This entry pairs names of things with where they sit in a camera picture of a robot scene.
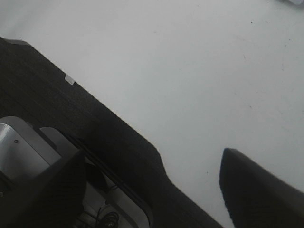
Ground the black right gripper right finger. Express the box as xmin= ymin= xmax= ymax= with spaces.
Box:
xmin=219 ymin=148 xmax=304 ymax=228

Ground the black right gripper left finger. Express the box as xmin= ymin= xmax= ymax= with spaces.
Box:
xmin=0 ymin=151 xmax=86 ymax=228

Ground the grey robot base mount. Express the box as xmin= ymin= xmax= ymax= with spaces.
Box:
xmin=0 ymin=116 xmax=153 ymax=228

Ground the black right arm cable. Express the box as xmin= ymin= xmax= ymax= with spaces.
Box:
xmin=95 ymin=201 xmax=121 ymax=228

